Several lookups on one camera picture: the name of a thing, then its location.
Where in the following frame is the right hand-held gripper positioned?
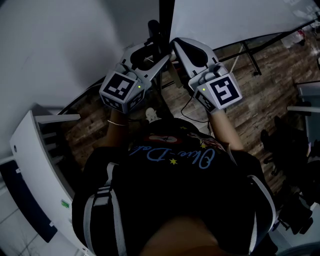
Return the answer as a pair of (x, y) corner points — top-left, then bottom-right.
(172, 37), (243, 115)

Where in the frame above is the white shoe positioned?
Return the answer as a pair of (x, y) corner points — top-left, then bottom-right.
(145, 107), (159, 123)

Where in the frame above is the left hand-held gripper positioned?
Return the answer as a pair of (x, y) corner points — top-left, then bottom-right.
(99, 41), (173, 115)

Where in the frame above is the black printed t-shirt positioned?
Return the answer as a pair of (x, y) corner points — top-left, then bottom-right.
(71, 118), (277, 256)

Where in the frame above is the black office chair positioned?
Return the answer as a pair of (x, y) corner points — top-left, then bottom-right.
(259, 116), (320, 176)

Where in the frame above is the thin gold bracelet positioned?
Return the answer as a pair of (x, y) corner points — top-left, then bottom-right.
(107, 119), (129, 127)

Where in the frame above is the grey harness strap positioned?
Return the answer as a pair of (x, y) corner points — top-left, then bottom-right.
(247, 174), (276, 254)
(83, 162), (128, 256)

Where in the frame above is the thin white strip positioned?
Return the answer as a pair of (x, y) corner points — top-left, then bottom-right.
(231, 43), (245, 74)

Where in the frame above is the person's right forearm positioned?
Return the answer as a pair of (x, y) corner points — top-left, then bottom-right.
(208, 109), (245, 152)

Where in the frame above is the grey office desk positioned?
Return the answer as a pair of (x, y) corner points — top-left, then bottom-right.
(286, 81), (320, 146)

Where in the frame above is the person's left forearm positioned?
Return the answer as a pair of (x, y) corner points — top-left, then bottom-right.
(106, 108), (131, 149)

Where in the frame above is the clear plastic bag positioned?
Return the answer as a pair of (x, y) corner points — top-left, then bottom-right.
(279, 28), (308, 50)

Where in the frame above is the white shelf unit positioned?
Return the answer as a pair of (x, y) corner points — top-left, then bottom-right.
(0, 103), (97, 256)

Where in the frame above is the dark blue divider panel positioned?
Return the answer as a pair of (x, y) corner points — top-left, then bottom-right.
(0, 159), (59, 244)

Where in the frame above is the black cable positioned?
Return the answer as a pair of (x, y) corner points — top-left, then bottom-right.
(180, 96), (211, 136)

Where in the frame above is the person's head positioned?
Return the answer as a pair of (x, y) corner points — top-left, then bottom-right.
(147, 217), (226, 256)

